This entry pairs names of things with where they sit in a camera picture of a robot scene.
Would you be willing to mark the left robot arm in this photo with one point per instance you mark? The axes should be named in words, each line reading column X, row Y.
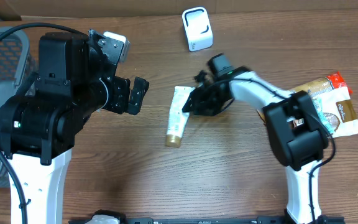
column 76, row 77

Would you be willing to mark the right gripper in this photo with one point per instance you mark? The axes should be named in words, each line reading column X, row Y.
column 207, row 97

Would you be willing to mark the white tube gold cap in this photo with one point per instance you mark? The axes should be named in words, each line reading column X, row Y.
column 177, row 119

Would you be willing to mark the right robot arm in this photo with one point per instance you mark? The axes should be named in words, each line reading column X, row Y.
column 296, row 135

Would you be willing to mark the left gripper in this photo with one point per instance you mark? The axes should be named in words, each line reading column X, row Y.
column 122, row 94

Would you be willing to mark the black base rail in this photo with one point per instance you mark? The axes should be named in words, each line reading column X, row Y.
column 107, row 216

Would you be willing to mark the teal snack packet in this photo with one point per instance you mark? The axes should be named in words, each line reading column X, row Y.
column 319, row 109

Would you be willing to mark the beige brown snack pouch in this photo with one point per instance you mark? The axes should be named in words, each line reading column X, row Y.
column 339, row 110

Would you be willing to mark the white barcode scanner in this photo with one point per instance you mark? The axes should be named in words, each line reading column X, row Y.
column 197, row 28

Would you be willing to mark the orange spaghetti package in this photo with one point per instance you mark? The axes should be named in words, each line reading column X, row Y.
column 322, row 85

